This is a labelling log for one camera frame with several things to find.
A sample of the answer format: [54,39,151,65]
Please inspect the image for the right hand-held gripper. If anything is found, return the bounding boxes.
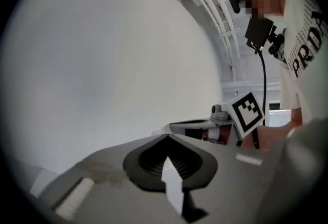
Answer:
[169,90,267,147]

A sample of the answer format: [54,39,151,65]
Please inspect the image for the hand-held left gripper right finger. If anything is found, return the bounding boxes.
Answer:
[168,134,269,224]

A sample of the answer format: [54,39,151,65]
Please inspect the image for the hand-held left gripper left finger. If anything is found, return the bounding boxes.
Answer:
[38,133,185,224]

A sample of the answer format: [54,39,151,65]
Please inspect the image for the white table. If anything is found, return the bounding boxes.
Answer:
[15,158,77,198]

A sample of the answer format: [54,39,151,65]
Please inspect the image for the white printed t-shirt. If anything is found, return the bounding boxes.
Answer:
[278,0,328,121]

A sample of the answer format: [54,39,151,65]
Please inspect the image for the black body-mounted device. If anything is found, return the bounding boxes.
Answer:
[244,16,285,58]

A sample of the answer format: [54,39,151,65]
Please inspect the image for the grey fisheye camera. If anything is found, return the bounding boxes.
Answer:
[210,104,230,121]

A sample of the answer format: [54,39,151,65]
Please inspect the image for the black cable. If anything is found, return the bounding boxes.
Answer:
[252,48,269,150]

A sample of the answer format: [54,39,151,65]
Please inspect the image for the black head-worn camera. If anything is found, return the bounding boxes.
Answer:
[227,0,242,14]

